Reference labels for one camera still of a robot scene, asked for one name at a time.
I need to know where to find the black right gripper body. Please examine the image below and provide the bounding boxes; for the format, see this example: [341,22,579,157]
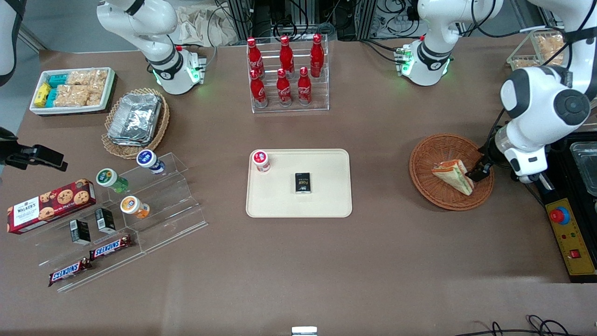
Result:
[0,127,36,170]

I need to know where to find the triangle sandwich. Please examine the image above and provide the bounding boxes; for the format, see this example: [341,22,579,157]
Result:
[431,159,475,196]

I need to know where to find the round brown wicker basket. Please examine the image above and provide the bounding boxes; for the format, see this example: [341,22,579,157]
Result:
[409,133,495,211]

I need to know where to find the white rectangular snack tray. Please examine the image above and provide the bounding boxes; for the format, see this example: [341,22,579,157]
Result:
[29,67,117,116]

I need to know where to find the light oval wicker basket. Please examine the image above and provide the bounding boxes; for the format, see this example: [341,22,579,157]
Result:
[101,88,170,160]

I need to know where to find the beige plastic tray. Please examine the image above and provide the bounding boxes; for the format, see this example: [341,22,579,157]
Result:
[246,148,353,218]

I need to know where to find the black appliance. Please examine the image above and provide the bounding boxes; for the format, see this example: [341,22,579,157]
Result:
[536,134,597,283]

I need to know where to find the red Walkers cookie box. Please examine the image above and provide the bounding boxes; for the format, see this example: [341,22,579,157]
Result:
[7,178,97,235]

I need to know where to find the clear plastic container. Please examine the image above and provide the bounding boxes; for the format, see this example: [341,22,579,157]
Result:
[569,141,597,197]

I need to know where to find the yellow snack packet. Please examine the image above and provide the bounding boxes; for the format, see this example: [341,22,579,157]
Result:
[34,83,52,107]

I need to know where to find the small green bottle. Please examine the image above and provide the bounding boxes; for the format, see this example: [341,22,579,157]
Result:
[96,168,129,194]

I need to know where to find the yellow emergency stop box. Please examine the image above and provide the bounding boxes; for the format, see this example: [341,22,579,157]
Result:
[545,198,597,276]

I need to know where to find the stack of foil trays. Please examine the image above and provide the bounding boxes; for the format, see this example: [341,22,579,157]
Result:
[107,93,163,147]

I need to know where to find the small orange bottle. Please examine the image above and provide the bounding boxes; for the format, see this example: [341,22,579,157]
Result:
[120,196,151,220]

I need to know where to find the small blue-lid bottle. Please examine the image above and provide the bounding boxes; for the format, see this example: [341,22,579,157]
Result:
[136,149,166,175]

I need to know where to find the Snickers chocolate bar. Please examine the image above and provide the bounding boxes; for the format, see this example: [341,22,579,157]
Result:
[48,258,93,287]
[89,234,134,260]

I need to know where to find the clear acrylic stepped display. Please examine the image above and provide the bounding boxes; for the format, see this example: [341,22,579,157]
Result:
[35,152,208,294]

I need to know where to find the clear acrylic bottle rack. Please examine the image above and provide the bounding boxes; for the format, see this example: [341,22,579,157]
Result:
[247,35,330,114]

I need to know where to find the red cola bottle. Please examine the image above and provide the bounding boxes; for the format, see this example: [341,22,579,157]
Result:
[297,67,312,106]
[246,37,266,78]
[310,33,325,78]
[276,68,293,107]
[279,35,295,75]
[250,69,269,109]

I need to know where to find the crumpled beige cloth bag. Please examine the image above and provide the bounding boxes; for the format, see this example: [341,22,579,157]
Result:
[174,4,239,47]

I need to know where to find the small red-lid bottle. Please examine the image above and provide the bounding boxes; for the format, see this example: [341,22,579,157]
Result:
[252,149,271,174]

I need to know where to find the aluminium equipment rack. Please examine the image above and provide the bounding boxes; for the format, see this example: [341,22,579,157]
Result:
[226,0,423,42]

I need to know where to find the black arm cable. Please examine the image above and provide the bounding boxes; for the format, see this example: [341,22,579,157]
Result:
[484,108,510,157]

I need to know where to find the wire basket with snacks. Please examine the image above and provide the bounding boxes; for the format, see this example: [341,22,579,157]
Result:
[507,28,568,71]

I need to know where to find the black base cables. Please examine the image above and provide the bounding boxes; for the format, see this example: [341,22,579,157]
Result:
[360,38,403,64]

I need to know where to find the black floor cables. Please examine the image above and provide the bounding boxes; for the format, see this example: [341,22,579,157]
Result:
[455,315,576,336]

